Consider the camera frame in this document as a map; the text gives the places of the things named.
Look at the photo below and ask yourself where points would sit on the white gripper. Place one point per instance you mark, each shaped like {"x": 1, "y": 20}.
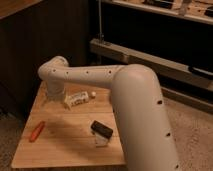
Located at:
{"x": 55, "y": 92}

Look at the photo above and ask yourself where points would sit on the red-orange pepper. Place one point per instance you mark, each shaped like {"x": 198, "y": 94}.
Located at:
{"x": 36, "y": 132}

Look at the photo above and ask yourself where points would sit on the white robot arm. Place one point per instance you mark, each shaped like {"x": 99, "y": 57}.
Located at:
{"x": 138, "y": 106}

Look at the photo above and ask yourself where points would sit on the metal vertical pole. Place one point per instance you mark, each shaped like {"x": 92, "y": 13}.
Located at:
{"x": 101, "y": 35}

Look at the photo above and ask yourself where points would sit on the wooden shelf rail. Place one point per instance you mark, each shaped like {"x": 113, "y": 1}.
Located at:
{"x": 162, "y": 66}

